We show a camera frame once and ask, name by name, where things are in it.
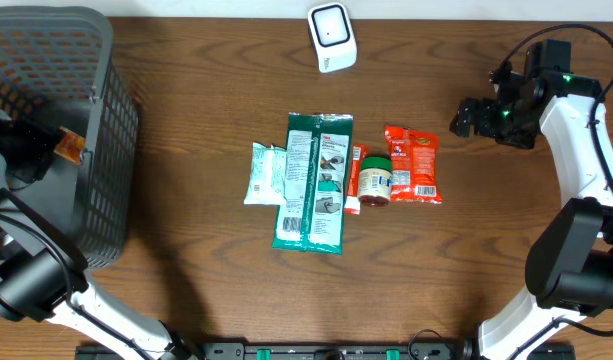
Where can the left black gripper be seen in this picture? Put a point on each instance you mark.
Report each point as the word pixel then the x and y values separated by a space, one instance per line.
pixel 33 142

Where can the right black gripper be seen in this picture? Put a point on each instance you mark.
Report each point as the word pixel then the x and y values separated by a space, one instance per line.
pixel 484 109

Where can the orange tissue pack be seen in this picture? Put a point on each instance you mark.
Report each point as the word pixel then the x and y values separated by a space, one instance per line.
pixel 71 146

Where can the red snack packet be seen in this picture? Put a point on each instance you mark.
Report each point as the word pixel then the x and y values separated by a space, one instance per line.
pixel 413 156

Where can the green lid seasoning jar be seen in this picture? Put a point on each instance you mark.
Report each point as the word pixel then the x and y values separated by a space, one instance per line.
pixel 375 181

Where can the red stick sachet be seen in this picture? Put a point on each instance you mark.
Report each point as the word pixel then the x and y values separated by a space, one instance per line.
pixel 352 203

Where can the light green wipes pack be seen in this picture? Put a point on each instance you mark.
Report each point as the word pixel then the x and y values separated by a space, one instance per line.
pixel 267 176

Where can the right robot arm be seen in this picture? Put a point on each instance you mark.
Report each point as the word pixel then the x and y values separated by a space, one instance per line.
pixel 568 274

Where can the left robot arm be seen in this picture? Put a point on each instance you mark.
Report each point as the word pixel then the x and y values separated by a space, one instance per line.
pixel 43 275

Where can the white barcode scanner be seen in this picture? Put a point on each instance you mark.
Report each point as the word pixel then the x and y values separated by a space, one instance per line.
pixel 332 37

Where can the grey plastic mesh basket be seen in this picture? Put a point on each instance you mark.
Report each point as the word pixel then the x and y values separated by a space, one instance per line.
pixel 56 67

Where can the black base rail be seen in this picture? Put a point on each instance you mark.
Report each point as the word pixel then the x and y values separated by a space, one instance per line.
pixel 424 350

